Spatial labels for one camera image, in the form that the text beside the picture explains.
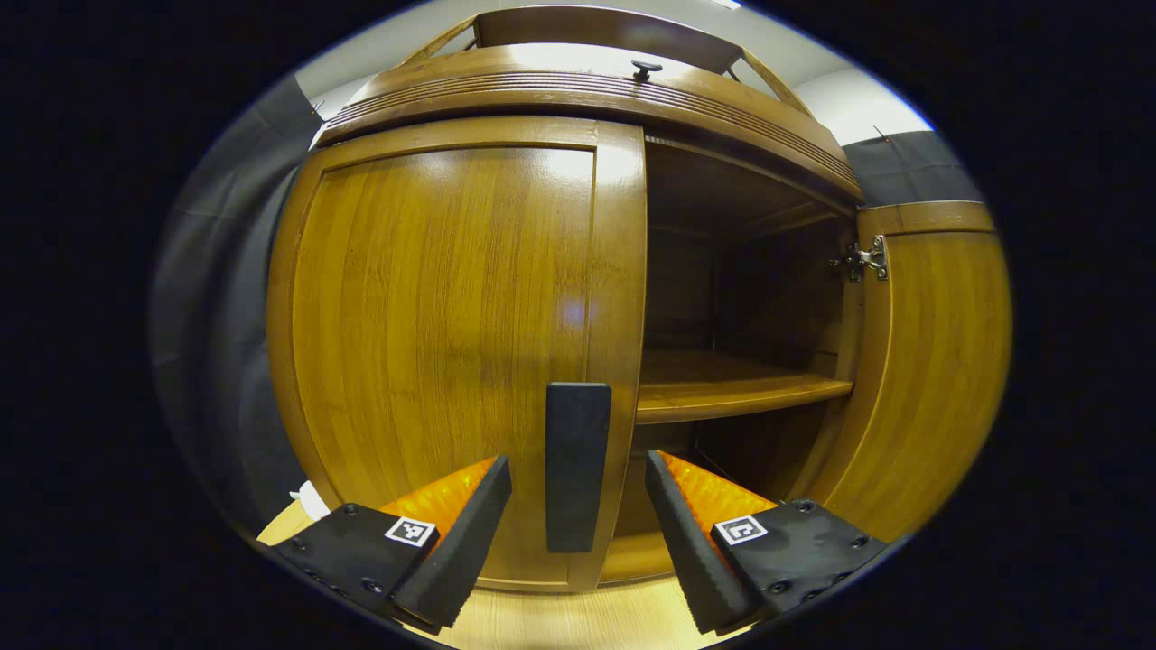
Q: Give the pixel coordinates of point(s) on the wooden cabinet door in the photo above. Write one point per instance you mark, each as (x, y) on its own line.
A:
(939, 361)
(433, 316)

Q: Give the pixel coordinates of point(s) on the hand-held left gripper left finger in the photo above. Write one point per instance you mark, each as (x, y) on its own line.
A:
(470, 542)

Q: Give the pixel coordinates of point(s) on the wooden double-door shoe cabinet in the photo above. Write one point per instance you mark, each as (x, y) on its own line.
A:
(722, 271)

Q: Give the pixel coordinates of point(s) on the wooden inner shelf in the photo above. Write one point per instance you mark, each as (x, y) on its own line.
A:
(722, 393)

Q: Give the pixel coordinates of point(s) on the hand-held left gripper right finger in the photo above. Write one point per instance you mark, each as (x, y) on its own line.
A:
(686, 551)

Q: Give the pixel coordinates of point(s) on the black drawer knob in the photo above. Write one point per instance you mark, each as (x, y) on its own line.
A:
(646, 69)

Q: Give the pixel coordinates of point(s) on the wooden cabinet drawer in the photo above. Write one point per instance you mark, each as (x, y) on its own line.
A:
(506, 95)

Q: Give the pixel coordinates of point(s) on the silver door hinge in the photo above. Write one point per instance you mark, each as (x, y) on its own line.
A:
(867, 258)

